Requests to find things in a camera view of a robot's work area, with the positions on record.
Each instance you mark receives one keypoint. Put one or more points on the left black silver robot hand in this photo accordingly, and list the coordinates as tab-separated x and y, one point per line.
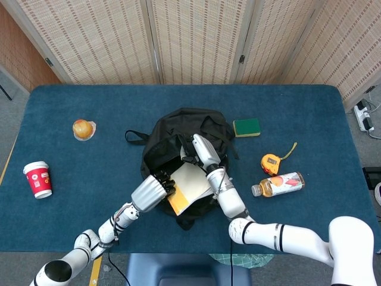
147	195

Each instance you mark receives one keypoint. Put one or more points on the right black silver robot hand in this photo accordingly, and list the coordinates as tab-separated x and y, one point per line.
205	152

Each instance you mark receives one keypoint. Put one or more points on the yellow white notebook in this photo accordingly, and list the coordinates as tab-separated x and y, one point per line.
190	181

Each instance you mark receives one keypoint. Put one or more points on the black backpack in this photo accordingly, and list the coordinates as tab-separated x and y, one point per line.
184	122

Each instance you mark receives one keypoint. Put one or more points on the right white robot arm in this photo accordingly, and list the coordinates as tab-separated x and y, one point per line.
232	202

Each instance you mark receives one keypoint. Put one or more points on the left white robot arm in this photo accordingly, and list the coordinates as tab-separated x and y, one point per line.
122	219

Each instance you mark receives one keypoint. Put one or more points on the green and yellow sponge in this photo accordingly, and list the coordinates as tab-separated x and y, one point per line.
246	126

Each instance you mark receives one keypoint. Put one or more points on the blue table cover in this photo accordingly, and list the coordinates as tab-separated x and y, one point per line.
89	167

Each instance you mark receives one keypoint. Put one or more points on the yellow tape measure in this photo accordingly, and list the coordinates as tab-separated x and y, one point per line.
269	163

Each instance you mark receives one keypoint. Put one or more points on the blue chair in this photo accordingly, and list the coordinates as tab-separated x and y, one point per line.
143	268

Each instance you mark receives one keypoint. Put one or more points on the plastic tea bottle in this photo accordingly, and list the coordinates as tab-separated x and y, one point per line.
282	184

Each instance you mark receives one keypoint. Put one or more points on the wrapped orange bun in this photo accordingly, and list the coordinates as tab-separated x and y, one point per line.
82	128

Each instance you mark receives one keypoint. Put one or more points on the yellow floor tape strip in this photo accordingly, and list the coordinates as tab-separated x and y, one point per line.
7	162
96	272

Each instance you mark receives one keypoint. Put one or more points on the dark metal screen hinge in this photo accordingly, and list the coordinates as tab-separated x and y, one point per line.
49	62
242	59

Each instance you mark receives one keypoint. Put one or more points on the red paper cup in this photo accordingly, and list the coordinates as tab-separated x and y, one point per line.
38	180

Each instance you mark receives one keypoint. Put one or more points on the green checked cloth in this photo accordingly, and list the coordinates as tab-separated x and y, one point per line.
238	260

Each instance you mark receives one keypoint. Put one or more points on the beige woven screen panel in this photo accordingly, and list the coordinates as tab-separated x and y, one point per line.
342	44
274	38
98	38
196	38

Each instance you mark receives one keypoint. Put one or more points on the white power strip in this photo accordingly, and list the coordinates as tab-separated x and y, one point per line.
360	114

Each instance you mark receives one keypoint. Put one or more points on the black power plug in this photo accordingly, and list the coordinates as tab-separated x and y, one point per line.
361	104
368	122

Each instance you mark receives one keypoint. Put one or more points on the black box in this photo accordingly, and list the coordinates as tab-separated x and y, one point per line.
372	175

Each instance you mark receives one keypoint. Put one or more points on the black metal stand leg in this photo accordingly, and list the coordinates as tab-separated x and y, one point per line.
6	92

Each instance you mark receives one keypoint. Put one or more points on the brown woven screen panel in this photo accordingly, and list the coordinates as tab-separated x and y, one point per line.
18	53

